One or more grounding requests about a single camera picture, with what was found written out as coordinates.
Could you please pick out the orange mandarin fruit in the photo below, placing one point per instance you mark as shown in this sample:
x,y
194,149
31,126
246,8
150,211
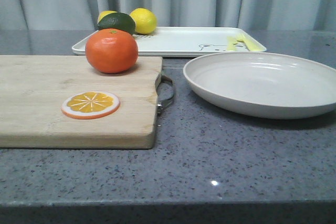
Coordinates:
x,y
111,50

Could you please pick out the beige round plate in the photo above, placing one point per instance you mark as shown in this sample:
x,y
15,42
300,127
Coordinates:
x,y
264,85

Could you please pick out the white rectangular tray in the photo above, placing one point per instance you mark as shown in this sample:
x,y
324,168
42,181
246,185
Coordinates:
x,y
191,41

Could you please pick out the orange slice toy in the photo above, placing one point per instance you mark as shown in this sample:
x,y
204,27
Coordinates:
x,y
90,105

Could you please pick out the yellow lemon right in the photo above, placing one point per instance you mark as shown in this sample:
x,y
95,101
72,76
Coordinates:
x,y
145,21

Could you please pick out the yellow lemon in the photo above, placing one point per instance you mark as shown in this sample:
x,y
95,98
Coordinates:
x,y
104,13
145,21

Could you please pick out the green lime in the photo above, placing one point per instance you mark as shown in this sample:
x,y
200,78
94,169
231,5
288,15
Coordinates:
x,y
117,20

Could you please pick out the yellow plastic fork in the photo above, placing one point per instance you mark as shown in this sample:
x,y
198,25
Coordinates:
x,y
251,46

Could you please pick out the yellow lemon left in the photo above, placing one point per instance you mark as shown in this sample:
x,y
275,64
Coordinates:
x,y
104,13

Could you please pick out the wooden cutting board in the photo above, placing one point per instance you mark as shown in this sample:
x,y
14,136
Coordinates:
x,y
33,89

